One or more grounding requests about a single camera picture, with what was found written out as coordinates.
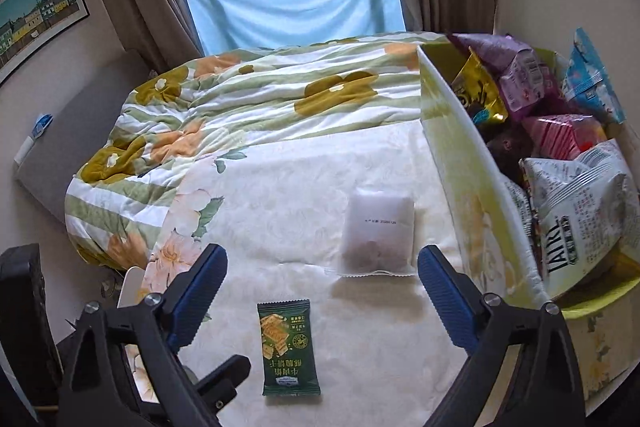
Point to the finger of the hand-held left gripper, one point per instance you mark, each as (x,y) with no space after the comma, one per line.
(230,369)

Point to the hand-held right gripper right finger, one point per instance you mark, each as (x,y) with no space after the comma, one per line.
(445,302)

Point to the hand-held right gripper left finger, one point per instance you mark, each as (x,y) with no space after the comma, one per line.
(200,297)

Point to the dark green cracker packet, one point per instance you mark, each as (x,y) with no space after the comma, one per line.
(287,347)

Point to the yellow-green cardboard box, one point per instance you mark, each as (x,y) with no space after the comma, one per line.
(475,207)

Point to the translucent white snack packet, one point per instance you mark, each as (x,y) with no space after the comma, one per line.
(377,227)

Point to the grey printed snack bag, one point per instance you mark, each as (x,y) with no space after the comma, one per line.
(522,212)

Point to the white black-lettered chip bag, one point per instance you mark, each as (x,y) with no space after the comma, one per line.
(580,217)

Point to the red pink strawberry snack packet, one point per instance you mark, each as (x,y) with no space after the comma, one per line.
(565,137)

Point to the yellow chocolate snack packet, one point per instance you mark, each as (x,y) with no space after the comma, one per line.
(477,92)

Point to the purple snack packet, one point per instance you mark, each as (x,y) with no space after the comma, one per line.
(487,49)

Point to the white floral tablecloth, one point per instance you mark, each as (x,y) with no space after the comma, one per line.
(300,207)

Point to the dark brown snack packet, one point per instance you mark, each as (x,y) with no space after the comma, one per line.
(507,152)

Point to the grey headboard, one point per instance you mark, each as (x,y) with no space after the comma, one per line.
(75,142)

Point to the green striped floral quilt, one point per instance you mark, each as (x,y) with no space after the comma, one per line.
(250,97)

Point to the blue white small item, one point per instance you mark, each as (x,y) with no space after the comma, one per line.
(42,124)

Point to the lilac snack packet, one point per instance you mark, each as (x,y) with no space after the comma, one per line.
(530,82)

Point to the blue white snack packet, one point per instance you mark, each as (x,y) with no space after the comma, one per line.
(592,82)

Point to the framed wall picture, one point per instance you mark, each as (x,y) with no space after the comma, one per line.
(35,17)

